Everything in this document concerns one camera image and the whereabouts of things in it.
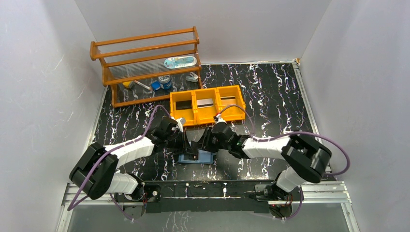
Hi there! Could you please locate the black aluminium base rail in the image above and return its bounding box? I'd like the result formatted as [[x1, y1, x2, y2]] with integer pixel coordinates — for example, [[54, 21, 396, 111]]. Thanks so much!
[[62, 181, 353, 221]]

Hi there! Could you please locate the wooden shelf rack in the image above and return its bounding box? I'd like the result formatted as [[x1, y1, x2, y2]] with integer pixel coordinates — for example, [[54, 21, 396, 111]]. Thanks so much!
[[89, 26, 202, 108]]

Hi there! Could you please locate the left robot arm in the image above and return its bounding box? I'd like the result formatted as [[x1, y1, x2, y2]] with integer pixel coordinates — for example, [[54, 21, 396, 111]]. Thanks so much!
[[69, 117, 186, 201]]

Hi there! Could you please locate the right yellow plastic bin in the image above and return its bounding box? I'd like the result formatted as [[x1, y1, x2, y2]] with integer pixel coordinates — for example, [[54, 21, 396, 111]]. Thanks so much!
[[217, 85, 246, 121]]

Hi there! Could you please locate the grey striped card in bin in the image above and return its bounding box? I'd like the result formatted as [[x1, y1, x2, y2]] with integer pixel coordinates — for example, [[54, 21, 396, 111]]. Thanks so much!
[[197, 98, 214, 108]]

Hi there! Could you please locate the white red marker pen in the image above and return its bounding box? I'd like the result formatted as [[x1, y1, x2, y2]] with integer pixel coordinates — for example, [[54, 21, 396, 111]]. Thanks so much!
[[134, 81, 151, 90]]

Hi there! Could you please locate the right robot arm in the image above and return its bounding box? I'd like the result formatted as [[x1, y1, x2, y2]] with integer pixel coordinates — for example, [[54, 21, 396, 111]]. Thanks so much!
[[190, 119, 332, 194]]

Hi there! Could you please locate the orange card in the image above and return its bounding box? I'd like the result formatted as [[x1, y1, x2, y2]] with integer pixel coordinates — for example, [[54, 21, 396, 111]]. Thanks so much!
[[220, 96, 236, 107]]

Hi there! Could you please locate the left yellow plastic bin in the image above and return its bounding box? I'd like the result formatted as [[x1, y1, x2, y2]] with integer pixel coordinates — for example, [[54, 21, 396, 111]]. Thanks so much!
[[170, 90, 197, 127]]

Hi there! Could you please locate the blue white oval package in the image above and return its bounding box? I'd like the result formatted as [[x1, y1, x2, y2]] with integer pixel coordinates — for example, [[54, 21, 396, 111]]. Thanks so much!
[[164, 56, 197, 69]]

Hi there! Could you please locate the white stapler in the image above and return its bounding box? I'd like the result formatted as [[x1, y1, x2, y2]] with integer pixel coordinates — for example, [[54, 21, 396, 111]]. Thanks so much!
[[186, 72, 199, 83]]

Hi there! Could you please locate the black card with stripe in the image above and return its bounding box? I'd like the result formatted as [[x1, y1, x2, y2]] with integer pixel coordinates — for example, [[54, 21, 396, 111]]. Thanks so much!
[[188, 141, 202, 160]]

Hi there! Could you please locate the white blue round tin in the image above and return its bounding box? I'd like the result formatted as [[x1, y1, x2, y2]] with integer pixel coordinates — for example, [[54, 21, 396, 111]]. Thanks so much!
[[158, 75, 173, 90]]

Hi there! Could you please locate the black card in bin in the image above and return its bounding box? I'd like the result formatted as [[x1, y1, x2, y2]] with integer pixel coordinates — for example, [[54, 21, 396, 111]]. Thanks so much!
[[176, 100, 192, 110]]

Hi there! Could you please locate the small blue box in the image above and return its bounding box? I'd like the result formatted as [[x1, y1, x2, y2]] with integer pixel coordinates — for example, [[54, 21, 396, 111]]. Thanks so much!
[[150, 81, 161, 91]]

